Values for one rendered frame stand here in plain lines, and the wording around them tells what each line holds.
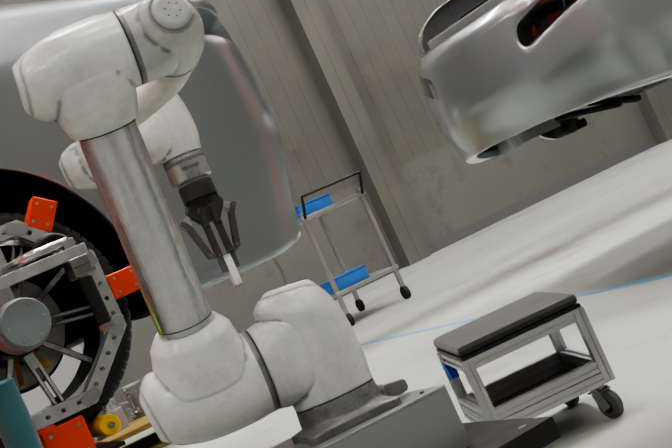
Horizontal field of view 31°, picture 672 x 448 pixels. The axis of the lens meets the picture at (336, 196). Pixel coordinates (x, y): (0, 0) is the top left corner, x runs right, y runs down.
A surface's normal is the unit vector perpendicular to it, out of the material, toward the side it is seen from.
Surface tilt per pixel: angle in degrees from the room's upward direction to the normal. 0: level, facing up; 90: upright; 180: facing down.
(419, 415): 90
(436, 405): 90
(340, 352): 89
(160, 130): 87
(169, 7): 82
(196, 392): 101
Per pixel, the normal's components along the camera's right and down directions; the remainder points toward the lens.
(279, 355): 0.06, -0.25
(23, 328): 0.38, -0.19
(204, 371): 0.24, 0.13
